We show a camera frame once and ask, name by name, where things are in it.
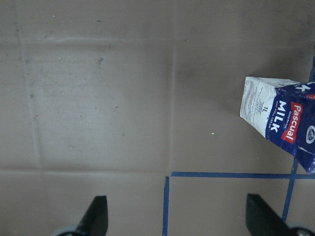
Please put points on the blue white milk carton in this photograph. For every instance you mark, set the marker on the blue white milk carton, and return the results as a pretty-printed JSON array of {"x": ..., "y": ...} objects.
[{"x": 283, "y": 112}]

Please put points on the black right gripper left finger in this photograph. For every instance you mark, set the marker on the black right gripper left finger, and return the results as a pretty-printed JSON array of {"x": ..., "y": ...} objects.
[{"x": 95, "y": 220}]

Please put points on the brown paper table mat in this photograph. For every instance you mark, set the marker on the brown paper table mat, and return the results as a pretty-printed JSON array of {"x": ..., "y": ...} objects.
[{"x": 139, "y": 100}]

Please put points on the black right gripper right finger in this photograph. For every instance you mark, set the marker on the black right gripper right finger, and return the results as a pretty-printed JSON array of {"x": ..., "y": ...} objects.
[{"x": 261, "y": 220}]

